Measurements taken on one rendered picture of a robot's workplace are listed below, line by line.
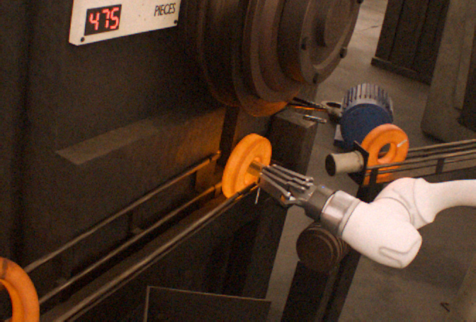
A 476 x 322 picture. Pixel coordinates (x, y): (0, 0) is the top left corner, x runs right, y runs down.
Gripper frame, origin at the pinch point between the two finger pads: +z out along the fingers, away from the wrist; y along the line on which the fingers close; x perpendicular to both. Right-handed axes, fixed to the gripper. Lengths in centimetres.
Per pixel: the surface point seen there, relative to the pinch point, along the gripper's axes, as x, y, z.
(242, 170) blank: 1.1, -5.3, -1.2
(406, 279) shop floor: -72, 106, -35
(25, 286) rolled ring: -2, -63, 2
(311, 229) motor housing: -21.3, 23.2, -12.2
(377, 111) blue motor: -47, 199, 25
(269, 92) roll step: 20.9, -7.7, -2.9
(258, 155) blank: 2.8, 0.9, -1.1
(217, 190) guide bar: -6.6, -5.0, 3.5
